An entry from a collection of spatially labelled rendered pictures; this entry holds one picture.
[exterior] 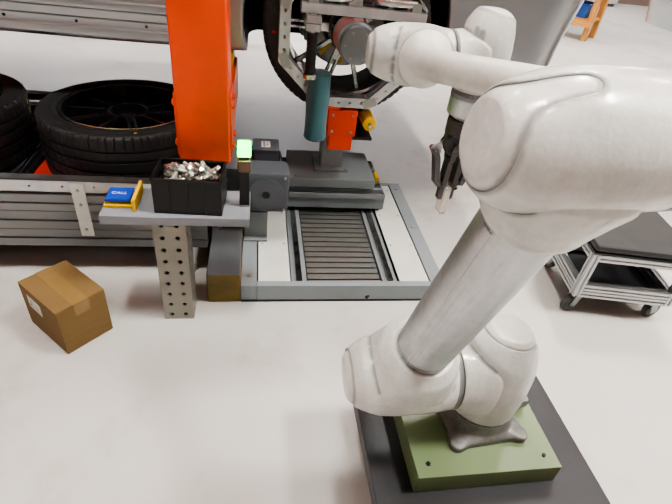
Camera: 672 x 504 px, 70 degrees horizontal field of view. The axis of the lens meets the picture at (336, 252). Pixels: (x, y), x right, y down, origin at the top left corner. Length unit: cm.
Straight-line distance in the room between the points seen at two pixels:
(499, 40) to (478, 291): 55
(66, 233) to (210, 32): 93
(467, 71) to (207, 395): 117
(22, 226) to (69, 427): 78
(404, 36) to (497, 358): 61
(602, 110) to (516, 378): 64
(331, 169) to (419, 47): 141
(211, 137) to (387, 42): 80
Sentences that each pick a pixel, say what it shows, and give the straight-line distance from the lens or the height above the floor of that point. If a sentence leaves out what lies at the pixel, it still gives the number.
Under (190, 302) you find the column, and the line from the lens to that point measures 174.
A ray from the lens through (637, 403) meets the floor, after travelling 197.
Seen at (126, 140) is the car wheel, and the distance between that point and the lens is 187.
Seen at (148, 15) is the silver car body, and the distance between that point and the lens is 205.
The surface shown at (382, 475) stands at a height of 30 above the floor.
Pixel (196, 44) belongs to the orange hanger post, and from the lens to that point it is 151.
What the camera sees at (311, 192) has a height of 17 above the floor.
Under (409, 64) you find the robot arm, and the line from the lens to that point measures 93.
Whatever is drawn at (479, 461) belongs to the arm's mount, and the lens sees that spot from 112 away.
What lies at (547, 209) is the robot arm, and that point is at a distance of 47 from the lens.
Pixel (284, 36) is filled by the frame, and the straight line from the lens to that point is 197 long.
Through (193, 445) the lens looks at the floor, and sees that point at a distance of 148.
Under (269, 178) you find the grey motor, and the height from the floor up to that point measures 39.
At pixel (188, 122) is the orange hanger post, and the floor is 66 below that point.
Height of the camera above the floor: 125
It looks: 36 degrees down
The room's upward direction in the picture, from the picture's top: 8 degrees clockwise
